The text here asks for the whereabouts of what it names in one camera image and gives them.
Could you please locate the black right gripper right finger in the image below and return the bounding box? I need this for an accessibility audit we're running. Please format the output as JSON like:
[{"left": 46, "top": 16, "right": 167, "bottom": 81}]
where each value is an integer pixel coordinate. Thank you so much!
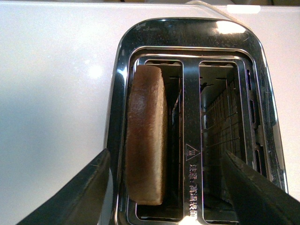
[{"left": 221, "top": 151, "right": 300, "bottom": 225}]

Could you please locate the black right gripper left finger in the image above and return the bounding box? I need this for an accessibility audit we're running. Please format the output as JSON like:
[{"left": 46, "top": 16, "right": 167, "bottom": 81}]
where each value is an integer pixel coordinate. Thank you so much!
[{"left": 18, "top": 149, "right": 110, "bottom": 225}]

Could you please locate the brown bread slice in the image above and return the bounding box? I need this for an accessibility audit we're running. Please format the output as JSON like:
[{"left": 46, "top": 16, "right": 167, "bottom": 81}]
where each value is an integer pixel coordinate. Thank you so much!
[{"left": 125, "top": 65, "right": 167, "bottom": 206}]

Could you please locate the white chrome two-slot toaster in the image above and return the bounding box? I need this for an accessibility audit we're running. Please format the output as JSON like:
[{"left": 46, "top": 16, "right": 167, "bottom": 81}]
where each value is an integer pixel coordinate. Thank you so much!
[{"left": 101, "top": 18, "right": 288, "bottom": 225}]

